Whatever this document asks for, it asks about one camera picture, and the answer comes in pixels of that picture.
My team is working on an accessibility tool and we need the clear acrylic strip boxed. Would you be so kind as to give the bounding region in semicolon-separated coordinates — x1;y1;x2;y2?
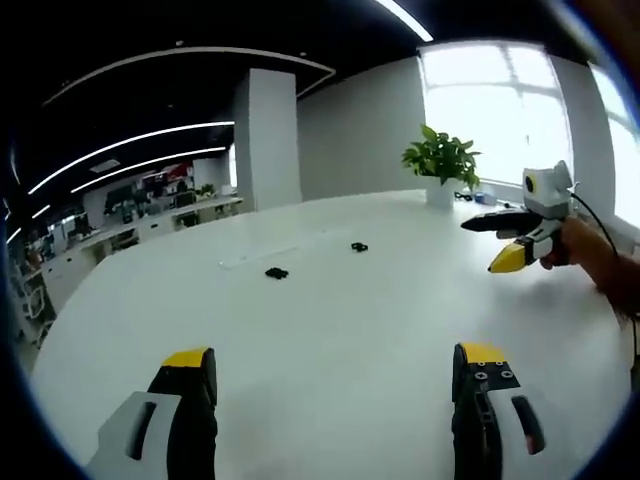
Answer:
218;242;301;270

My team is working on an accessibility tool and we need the white office desk row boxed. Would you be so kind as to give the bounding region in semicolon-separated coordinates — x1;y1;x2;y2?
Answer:
39;192;245;301

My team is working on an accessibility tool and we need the green potted plant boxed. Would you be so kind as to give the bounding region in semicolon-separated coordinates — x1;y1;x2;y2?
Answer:
401;123;483;192

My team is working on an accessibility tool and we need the white office chair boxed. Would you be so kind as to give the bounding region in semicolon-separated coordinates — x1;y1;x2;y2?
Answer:
14;272;57;346

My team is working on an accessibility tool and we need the white square pillar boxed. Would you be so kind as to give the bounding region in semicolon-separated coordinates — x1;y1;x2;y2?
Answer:
233;67;303;213

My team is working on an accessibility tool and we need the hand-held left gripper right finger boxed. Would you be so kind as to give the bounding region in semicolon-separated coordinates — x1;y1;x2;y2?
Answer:
451;341;547;480

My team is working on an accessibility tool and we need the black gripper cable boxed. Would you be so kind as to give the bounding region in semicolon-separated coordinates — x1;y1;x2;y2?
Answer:
569;183;622;259

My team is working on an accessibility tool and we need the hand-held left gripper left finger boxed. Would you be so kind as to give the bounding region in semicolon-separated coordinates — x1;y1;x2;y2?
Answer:
83;346;219;480

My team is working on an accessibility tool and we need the white plant pot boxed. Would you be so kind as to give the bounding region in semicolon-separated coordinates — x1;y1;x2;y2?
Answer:
425;174;459;209

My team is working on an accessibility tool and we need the person's right hand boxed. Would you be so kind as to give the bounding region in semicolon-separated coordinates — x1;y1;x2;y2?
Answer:
540;217;596;271

